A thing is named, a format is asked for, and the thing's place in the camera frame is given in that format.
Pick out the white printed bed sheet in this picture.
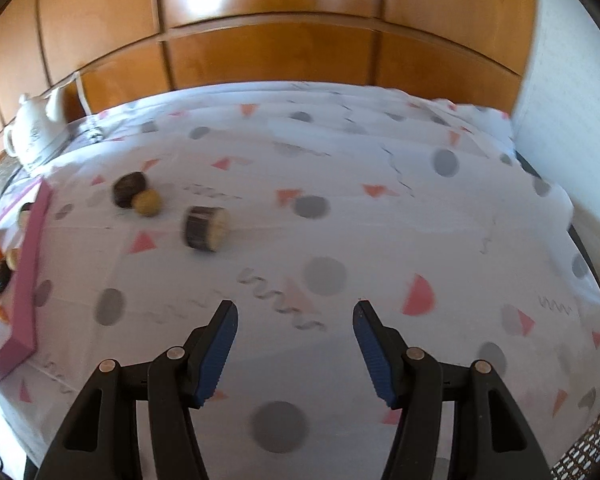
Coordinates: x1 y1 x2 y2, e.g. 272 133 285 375
0 80 600 480

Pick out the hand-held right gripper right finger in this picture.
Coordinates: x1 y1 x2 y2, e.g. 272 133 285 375
353 300 551 480

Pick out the pink shallow box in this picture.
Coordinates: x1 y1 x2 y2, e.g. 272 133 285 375
0 180 53 395

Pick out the silver patterned tray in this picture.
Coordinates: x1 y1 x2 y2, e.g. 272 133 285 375
0 152 27 207

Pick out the white ceramic teapot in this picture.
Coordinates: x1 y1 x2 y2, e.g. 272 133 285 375
3 87 67 167

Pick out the small yellow wrinkled citrus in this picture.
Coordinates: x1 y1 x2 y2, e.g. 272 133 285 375
132 189 163 218

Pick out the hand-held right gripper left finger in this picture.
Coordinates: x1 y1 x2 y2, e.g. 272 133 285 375
35 300 239 480

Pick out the grey tray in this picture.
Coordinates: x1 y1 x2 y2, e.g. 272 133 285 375
24 119 103 173

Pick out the wooden wardrobe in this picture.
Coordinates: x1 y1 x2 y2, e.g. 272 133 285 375
0 0 539 161

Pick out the white power cable with plug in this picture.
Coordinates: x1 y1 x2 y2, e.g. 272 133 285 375
72 72 106 142

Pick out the perforated metal basket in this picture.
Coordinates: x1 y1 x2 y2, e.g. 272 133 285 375
555 400 600 480

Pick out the dark cylinder vegetable pale end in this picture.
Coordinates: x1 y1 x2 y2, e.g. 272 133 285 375
181 205 232 251

